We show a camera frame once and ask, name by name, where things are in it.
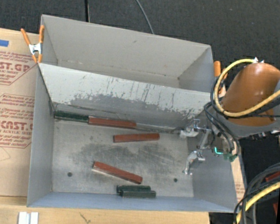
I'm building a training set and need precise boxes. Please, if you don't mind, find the grey metal bin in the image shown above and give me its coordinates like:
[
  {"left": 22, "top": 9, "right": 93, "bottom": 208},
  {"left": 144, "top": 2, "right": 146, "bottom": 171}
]
[{"left": 19, "top": 14, "right": 261, "bottom": 224}]

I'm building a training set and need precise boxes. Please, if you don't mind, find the dark green flat block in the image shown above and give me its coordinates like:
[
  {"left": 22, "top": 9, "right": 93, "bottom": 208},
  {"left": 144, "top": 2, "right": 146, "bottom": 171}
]
[
  {"left": 116, "top": 182, "right": 152, "bottom": 197},
  {"left": 53, "top": 110, "right": 90, "bottom": 123},
  {"left": 119, "top": 187, "right": 158, "bottom": 202}
]

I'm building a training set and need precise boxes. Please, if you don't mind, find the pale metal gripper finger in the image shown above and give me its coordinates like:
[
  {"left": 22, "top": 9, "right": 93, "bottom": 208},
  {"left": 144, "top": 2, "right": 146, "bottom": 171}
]
[
  {"left": 179, "top": 117, "right": 206, "bottom": 141},
  {"left": 182, "top": 149, "right": 207, "bottom": 178}
]

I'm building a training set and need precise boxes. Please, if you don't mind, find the red-brown flat block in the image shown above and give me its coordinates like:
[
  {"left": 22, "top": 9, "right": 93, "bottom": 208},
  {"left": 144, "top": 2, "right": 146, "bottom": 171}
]
[
  {"left": 90, "top": 160, "right": 145, "bottom": 186},
  {"left": 112, "top": 128, "right": 161, "bottom": 148},
  {"left": 87, "top": 116, "right": 138, "bottom": 131}
]

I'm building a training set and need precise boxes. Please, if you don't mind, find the brown cardboard board, red print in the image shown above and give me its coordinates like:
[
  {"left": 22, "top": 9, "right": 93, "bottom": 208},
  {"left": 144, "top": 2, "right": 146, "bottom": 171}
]
[{"left": 0, "top": 27, "right": 262, "bottom": 224}]

